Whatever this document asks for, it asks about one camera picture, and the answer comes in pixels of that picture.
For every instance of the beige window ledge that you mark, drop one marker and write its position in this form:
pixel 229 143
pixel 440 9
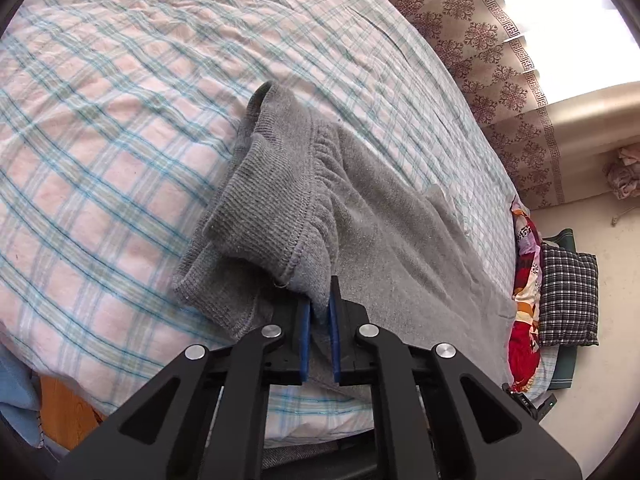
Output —
pixel 595 120

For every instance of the red floral quilt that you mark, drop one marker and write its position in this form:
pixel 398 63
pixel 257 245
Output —
pixel 525 310

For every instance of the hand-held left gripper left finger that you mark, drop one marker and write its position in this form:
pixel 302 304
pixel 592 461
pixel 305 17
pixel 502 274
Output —
pixel 303 342

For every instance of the pink plaid bed sheet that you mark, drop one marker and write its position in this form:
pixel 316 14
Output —
pixel 125 125

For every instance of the crumpled pink cloth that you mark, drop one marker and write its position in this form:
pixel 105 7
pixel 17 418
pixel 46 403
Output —
pixel 625 172

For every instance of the brown patterned curtain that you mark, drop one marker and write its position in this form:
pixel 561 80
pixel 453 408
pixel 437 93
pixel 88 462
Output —
pixel 492 60

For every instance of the wooden bed frame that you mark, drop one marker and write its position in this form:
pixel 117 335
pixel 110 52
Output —
pixel 67 410

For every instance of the black white checkered pillow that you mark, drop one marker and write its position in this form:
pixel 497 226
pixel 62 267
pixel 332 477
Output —
pixel 570 295

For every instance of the grey pants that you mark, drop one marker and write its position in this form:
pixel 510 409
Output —
pixel 380 220

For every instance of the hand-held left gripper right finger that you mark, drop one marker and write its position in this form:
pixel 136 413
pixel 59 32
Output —
pixel 334 340

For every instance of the blue cloth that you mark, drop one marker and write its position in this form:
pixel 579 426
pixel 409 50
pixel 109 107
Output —
pixel 17 395

